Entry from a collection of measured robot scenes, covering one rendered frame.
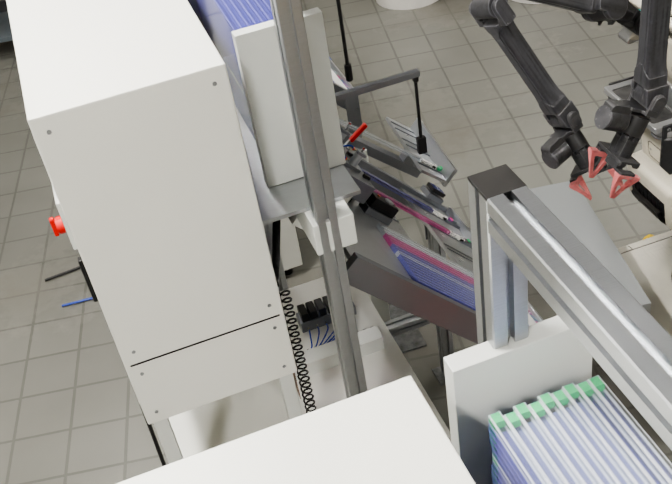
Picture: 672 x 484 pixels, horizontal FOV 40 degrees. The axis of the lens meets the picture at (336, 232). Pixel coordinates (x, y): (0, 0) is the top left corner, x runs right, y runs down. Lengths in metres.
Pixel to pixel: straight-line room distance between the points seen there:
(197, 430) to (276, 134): 0.95
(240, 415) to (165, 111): 1.09
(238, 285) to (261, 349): 0.18
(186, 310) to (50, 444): 1.73
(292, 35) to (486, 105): 3.18
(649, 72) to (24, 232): 3.02
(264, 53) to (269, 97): 0.09
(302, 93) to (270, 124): 0.18
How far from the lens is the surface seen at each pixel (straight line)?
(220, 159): 1.61
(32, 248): 4.34
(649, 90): 2.27
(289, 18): 1.50
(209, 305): 1.78
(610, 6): 2.63
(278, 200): 1.76
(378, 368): 2.46
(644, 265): 3.26
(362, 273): 1.85
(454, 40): 5.25
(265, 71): 1.68
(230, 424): 2.42
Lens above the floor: 2.40
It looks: 38 degrees down
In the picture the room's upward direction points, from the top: 10 degrees counter-clockwise
